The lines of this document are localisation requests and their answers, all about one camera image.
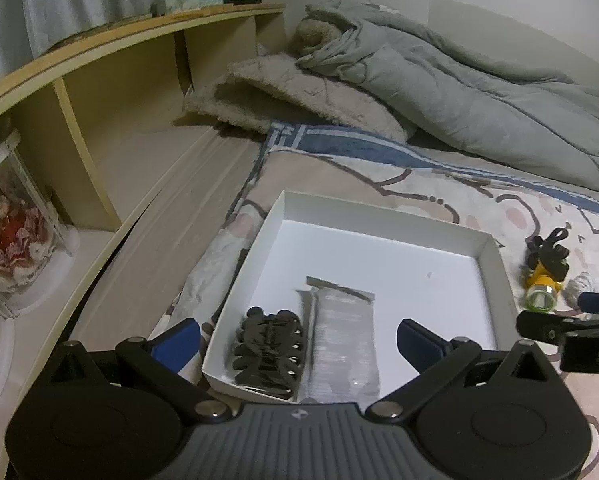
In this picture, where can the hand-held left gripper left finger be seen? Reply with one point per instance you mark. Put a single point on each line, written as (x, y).
(179, 342)

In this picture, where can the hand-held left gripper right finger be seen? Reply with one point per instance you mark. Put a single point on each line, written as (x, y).
(418, 345)

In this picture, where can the white knitted cloth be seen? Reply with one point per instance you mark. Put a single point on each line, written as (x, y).
(582, 285)

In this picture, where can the white cardboard box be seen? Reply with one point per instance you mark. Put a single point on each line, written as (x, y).
(379, 260)

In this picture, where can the black hair claw clip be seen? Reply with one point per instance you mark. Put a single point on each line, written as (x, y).
(264, 355)

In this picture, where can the beige bed sheet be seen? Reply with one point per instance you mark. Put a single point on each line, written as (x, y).
(179, 200)

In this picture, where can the printed cartoon blanket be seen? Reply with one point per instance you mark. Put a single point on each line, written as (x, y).
(479, 200)

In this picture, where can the clear doll display case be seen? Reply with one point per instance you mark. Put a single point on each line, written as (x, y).
(9, 230)

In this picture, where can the grey duvet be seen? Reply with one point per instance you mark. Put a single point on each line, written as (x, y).
(454, 85)

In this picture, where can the wooden headboard shelf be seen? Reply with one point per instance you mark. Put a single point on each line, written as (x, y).
(129, 85)

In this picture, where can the beige fleece blanket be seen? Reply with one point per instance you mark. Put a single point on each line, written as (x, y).
(279, 90)

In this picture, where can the brown plush pillow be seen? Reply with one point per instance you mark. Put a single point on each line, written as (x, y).
(312, 32)

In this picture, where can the black flat object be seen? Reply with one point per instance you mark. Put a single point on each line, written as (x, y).
(247, 1)

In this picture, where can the grey curtain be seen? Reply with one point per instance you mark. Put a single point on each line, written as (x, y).
(79, 0)

